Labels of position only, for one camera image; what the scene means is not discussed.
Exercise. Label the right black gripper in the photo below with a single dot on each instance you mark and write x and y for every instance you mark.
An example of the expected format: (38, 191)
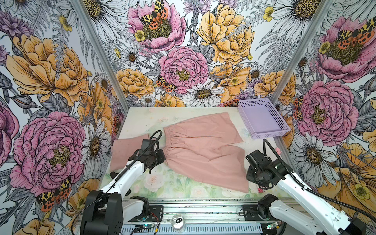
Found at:
(249, 177)

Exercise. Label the aluminium frame rail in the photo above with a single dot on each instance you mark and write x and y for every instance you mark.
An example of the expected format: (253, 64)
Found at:
(204, 210)

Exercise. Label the pink printed t-shirt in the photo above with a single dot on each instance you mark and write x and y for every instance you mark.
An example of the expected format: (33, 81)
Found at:
(123, 149)

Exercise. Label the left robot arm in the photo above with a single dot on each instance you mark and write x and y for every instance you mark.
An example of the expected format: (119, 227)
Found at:
(104, 212)

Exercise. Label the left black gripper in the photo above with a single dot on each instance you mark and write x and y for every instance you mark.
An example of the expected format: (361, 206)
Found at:
(161, 158)

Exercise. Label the white perforated cable duct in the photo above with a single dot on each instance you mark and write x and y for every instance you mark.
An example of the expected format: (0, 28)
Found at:
(197, 229)

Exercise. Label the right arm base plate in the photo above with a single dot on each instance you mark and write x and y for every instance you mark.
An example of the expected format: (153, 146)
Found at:
(252, 212)

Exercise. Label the lavender plastic laundry basket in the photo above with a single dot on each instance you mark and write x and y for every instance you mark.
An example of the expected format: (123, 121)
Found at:
(261, 119)

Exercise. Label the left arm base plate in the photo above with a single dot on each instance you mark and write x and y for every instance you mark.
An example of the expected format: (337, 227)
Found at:
(155, 214)

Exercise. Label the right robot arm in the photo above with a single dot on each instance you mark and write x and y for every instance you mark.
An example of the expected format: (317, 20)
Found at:
(321, 218)

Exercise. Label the pink garment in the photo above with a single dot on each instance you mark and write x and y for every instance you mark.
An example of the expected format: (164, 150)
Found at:
(205, 149)

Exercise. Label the small pink pig toy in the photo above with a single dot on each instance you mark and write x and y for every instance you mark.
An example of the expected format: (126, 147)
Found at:
(278, 151)

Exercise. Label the silver drink can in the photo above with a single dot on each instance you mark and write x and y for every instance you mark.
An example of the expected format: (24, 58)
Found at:
(178, 223)

